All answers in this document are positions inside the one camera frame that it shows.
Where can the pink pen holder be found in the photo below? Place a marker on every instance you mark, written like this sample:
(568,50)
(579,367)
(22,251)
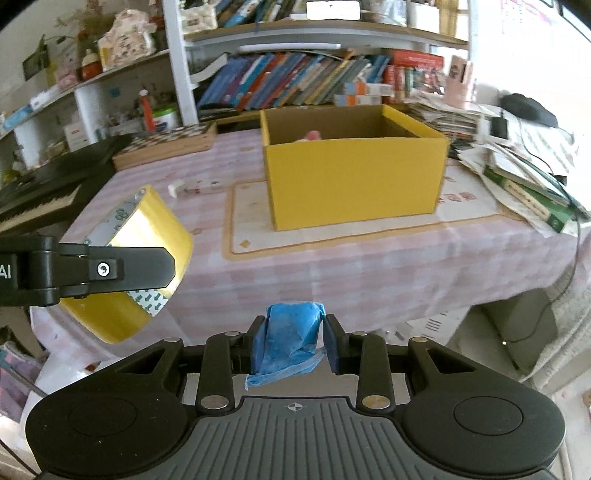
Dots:
(459,81)

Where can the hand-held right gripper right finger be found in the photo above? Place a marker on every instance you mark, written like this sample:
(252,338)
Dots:
(332,346)

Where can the thick green book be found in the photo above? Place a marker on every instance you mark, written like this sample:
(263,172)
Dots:
(531,203)

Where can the orange and white small box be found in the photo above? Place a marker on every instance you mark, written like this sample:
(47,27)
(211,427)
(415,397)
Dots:
(367,87)
(358,99)

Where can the pile of papers and booklets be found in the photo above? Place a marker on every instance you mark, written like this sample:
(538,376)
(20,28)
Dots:
(512,161)

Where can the printed table mat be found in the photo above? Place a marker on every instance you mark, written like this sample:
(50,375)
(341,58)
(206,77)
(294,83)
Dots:
(249,230)

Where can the white jar with green lid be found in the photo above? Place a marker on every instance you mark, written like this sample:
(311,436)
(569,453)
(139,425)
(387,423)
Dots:
(165,121)

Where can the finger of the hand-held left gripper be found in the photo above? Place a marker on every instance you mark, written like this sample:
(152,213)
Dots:
(134,270)

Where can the small red jar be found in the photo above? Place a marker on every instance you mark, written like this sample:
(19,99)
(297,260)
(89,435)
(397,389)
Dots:
(90,67)

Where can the desk with pink checkered cloth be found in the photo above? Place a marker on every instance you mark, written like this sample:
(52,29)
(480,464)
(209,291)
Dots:
(369,277)

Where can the yellow cardboard box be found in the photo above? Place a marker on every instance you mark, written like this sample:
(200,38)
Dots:
(351,184)

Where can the red standing books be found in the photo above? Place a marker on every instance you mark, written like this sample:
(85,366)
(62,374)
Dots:
(406,83)

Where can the white pearl handbag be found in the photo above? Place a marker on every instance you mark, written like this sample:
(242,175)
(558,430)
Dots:
(201,18)

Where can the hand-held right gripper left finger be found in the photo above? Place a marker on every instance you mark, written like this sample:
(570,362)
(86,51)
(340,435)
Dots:
(257,344)

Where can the white printed cloth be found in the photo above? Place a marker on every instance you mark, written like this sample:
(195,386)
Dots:
(572,152)

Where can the white power adapter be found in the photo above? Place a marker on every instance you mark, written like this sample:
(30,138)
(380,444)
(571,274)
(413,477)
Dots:
(484,131)

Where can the yellow tape roll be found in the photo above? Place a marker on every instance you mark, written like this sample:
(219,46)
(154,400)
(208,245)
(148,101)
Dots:
(157,221)

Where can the pink plush toy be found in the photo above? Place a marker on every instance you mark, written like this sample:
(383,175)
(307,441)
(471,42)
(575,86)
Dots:
(314,135)

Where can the row of colourful books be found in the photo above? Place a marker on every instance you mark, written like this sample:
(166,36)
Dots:
(286,81)

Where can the row of shelf-top books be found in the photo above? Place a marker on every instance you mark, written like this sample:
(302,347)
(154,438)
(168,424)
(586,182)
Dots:
(249,9)

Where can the white bookshelf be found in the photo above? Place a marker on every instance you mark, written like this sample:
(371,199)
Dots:
(182,69)

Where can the white cardboard box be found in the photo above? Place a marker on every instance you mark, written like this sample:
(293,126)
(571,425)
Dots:
(429,325)

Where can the decorative floral house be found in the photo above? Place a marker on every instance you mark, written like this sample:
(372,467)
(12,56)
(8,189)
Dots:
(127,44)

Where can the dried flowers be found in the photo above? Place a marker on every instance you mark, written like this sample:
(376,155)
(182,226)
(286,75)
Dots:
(85,18)

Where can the stack of magazines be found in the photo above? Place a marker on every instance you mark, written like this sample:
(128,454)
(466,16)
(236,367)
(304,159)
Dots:
(443,115)

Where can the black electric piano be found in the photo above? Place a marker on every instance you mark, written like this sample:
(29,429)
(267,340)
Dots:
(51,184)

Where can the blue plastic packet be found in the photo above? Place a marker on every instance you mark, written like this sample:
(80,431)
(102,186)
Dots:
(288,332)

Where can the thick red book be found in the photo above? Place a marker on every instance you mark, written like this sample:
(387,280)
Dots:
(415,59)

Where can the wooden chessboard box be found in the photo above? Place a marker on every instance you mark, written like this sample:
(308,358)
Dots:
(164,144)

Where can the red and white glue bottle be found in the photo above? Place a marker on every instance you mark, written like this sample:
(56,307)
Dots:
(147,113)

